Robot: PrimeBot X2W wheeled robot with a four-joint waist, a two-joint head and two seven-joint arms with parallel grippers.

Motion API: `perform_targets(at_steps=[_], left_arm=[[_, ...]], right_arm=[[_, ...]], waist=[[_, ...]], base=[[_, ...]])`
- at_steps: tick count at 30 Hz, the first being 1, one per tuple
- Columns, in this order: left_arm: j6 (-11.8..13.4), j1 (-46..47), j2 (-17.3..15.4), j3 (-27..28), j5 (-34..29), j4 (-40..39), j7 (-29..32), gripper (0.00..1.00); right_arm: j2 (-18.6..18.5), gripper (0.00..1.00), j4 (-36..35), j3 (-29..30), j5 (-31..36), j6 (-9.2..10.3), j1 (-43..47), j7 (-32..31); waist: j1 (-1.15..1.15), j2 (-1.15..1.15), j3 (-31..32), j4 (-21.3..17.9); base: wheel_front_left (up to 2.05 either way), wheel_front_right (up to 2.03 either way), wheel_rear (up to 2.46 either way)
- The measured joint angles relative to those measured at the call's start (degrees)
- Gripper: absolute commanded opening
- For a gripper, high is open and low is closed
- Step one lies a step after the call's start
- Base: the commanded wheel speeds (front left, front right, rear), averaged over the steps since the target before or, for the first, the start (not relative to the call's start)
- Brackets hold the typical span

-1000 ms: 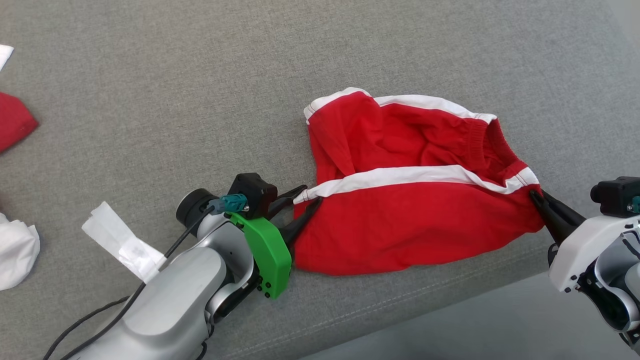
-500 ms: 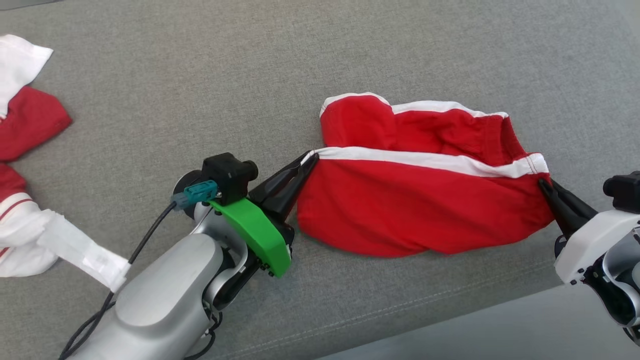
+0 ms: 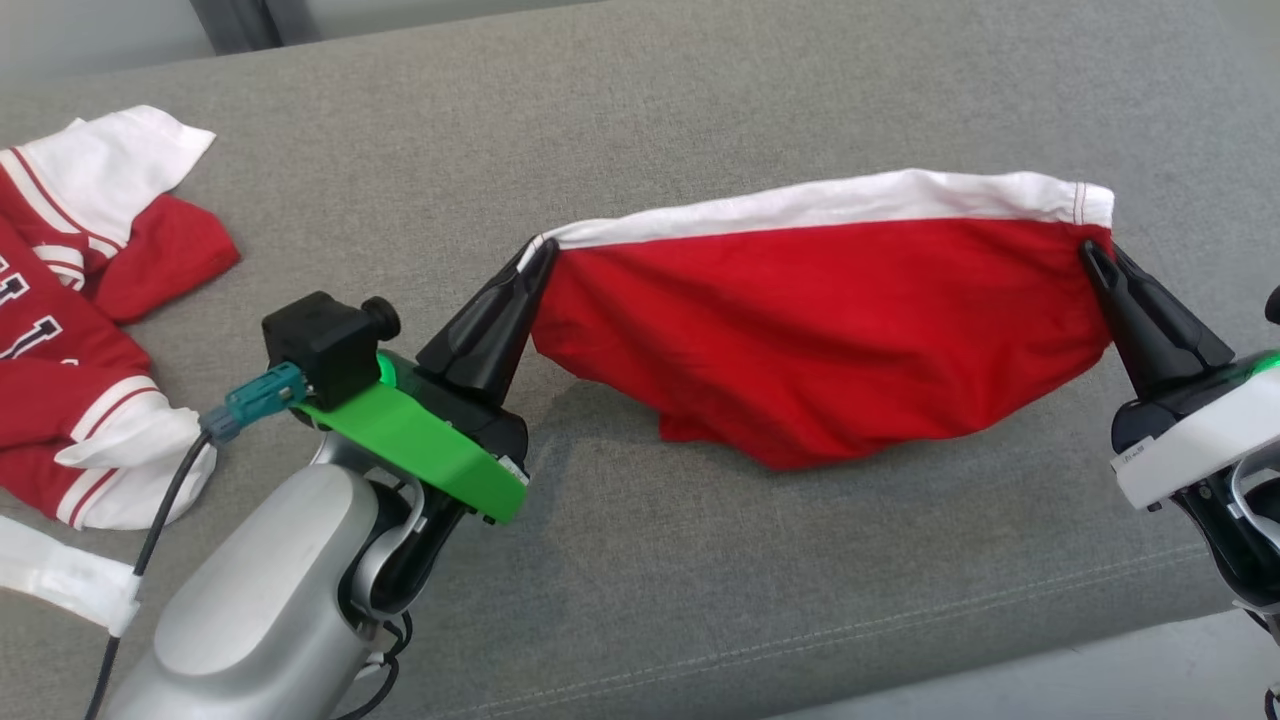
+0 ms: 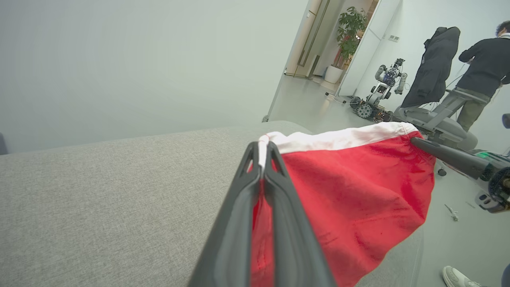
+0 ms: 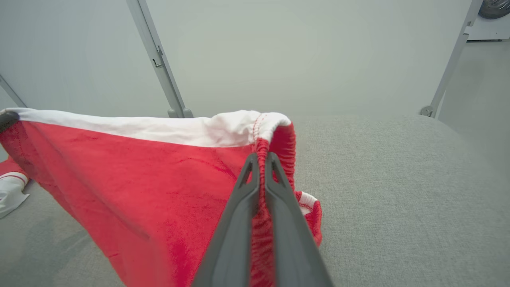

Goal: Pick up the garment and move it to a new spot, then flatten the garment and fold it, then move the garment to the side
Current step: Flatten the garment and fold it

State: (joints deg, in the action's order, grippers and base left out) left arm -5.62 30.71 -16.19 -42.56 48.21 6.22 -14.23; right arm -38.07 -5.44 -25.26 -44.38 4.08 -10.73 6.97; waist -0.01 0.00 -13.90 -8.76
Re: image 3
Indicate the grey fabric sofa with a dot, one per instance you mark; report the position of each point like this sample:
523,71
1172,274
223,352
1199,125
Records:
700,90

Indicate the teal left camera connector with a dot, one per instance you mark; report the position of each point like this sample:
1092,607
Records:
255,400

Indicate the red Bulls 23 jersey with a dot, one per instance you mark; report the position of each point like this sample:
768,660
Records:
60,380

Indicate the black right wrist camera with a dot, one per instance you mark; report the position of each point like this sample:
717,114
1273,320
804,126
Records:
1274,305

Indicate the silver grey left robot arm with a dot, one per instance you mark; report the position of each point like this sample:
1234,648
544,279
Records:
260,600

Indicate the grey partition post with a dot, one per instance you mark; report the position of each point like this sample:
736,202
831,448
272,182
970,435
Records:
245,22

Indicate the red white-hemmed shorts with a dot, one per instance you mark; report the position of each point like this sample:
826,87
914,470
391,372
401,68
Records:
820,320

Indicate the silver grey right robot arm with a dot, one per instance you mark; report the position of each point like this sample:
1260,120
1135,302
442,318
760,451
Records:
1240,530

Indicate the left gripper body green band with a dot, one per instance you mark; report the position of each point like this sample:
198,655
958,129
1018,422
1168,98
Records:
420,440

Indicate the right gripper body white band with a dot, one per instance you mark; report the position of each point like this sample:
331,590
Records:
1200,440

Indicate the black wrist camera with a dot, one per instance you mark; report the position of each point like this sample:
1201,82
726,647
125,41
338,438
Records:
320,340
1274,305

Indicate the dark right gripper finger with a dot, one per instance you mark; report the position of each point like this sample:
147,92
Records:
1180,325
1130,320

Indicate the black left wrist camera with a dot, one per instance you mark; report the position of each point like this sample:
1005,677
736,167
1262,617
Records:
320,340

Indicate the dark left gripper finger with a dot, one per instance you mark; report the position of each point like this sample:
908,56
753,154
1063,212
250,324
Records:
478,320
505,345

